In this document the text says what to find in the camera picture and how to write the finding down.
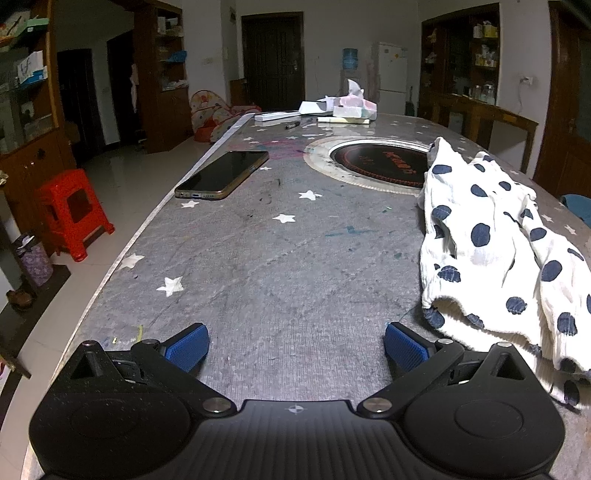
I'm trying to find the dark wooden door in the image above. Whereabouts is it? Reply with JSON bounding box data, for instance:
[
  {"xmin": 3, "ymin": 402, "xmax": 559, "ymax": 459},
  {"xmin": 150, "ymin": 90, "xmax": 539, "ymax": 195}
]
[{"xmin": 241, "ymin": 12, "xmax": 306, "ymax": 114}]

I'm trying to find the purple patterned container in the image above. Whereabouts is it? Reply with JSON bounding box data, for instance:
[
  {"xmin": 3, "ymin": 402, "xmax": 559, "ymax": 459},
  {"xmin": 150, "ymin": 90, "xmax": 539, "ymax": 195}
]
[{"xmin": 14, "ymin": 234, "xmax": 55, "ymax": 288}]

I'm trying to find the dark wooden wall cabinet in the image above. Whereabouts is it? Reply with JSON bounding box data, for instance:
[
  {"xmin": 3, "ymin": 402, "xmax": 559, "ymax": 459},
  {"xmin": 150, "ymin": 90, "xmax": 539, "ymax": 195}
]
[{"xmin": 419, "ymin": 2, "xmax": 502, "ymax": 134}]

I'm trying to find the wooden glass display cabinet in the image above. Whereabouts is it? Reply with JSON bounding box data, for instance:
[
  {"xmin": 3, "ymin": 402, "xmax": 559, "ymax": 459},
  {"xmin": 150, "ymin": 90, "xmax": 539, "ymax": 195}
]
[{"xmin": 0, "ymin": 0, "xmax": 79, "ymax": 259}]

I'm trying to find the blue chair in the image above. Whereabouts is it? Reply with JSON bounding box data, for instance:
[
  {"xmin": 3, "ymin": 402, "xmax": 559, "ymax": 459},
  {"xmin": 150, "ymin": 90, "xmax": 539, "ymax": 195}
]
[{"xmin": 558, "ymin": 194, "xmax": 591, "ymax": 215}]

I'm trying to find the brown wooden door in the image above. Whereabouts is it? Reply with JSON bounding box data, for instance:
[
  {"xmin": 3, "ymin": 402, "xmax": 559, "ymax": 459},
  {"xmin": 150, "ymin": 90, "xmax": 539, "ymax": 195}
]
[{"xmin": 531, "ymin": 0, "xmax": 591, "ymax": 199}]

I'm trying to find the white remote control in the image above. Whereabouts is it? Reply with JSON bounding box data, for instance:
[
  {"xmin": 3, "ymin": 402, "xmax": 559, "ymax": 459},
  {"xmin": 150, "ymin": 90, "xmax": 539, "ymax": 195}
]
[{"xmin": 255, "ymin": 111, "xmax": 303, "ymax": 123}]

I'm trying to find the round built-in black cooktop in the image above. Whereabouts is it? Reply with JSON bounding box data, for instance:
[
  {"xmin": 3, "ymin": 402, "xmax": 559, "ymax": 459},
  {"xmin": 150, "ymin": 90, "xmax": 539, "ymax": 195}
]
[{"xmin": 303, "ymin": 136, "xmax": 435, "ymax": 189}]

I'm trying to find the wooden side table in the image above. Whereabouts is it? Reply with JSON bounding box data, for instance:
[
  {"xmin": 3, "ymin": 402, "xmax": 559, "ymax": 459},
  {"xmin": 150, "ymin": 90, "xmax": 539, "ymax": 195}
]
[{"xmin": 434, "ymin": 92, "xmax": 540, "ymax": 174}]

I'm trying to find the water dispenser with blue bottle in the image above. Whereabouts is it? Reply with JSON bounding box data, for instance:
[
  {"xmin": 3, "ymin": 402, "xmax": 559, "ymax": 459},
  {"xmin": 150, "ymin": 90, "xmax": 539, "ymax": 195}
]
[{"xmin": 339, "ymin": 47, "xmax": 365, "ymax": 100}]

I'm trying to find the black smartphone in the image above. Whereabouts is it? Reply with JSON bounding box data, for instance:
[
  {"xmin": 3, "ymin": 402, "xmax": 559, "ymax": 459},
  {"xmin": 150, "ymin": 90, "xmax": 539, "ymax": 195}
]
[{"xmin": 174, "ymin": 150, "xmax": 270, "ymax": 200}]

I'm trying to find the white navy polka dot garment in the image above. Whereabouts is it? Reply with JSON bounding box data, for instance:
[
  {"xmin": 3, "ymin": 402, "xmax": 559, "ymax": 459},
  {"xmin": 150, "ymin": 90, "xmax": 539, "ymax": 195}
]
[{"xmin": 417, "ymin": 137, "xmax": 591, "ymax": 407}]

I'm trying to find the red plastic stool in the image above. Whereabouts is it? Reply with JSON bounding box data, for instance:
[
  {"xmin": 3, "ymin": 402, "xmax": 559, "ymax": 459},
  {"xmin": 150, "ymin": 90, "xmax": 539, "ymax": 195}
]
[{"xmin": 37, "ymin": 168, "xmax": 116, "ymax": 263}]

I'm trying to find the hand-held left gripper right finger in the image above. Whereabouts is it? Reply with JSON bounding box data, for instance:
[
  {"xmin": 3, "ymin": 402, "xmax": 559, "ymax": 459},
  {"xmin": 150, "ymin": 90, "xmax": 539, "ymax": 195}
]
[{"xmin": 356, "ymin": 322, "xmax": 532, "ymax": 418}]

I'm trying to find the wooden open shelf unit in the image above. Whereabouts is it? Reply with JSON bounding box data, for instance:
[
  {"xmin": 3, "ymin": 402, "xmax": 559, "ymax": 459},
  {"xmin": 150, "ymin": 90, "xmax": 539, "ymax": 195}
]
[{"xmin": 133, "ymin": 0, "xmax": 195, "ymax": 155}]

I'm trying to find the grey star tablecloth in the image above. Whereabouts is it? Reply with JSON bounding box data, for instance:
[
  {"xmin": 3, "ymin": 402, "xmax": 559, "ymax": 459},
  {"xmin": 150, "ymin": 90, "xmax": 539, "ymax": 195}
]
[{"xmin": 21, "ymin": 111, "xmax": 591, "ymax": 480}]

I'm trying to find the white open box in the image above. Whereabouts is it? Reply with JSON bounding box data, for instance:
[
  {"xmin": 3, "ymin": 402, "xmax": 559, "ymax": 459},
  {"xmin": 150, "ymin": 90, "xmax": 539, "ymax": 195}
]
[{"xmin": 298, "ymin": 96, "xmax": 340, "ymax": 115}]

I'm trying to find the white refrigerator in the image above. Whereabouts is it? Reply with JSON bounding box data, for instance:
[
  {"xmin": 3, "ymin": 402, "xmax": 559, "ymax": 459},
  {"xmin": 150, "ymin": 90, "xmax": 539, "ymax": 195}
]
[{"xmin": 373, "ymin": 41, "xmax": 409, "ymax": 116}]

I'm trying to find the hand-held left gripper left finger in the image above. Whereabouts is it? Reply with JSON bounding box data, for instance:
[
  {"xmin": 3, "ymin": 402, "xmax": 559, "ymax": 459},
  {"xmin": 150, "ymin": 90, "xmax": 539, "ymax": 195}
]
[{"xmin": 69, "ymin": 322, "xmax": 237, "ymax": 416}]

